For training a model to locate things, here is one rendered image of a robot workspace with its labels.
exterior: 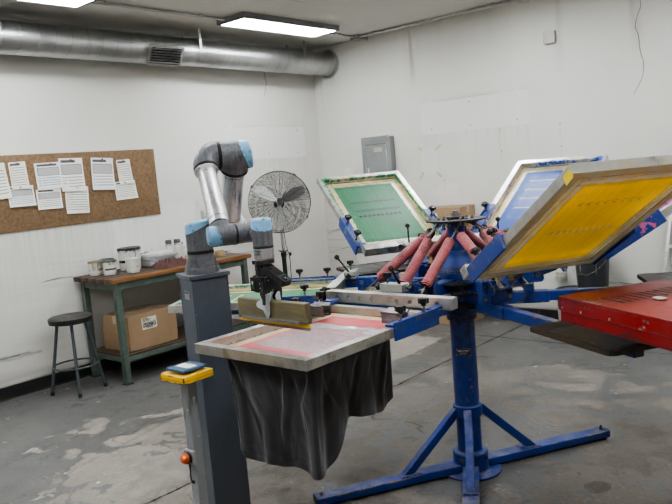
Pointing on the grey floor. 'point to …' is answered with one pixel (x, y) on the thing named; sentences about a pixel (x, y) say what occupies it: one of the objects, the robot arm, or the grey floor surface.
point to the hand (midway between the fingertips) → (273, 313)
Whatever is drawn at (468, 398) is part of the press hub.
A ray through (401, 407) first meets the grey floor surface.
